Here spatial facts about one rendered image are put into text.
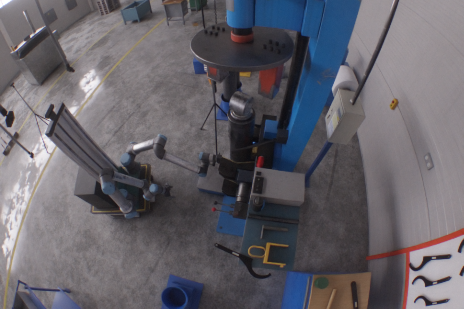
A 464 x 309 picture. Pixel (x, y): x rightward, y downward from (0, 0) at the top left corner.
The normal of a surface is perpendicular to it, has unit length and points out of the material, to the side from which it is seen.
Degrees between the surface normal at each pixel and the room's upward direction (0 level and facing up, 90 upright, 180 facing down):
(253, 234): 0
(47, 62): 90
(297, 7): 90
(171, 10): 90
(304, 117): 90
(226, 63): 0
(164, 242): 0
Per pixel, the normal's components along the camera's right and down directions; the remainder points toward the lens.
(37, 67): 0.96, 0.22
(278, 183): -0.03, -0.58
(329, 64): -0.19, 0.80
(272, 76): -0.54, 0.69
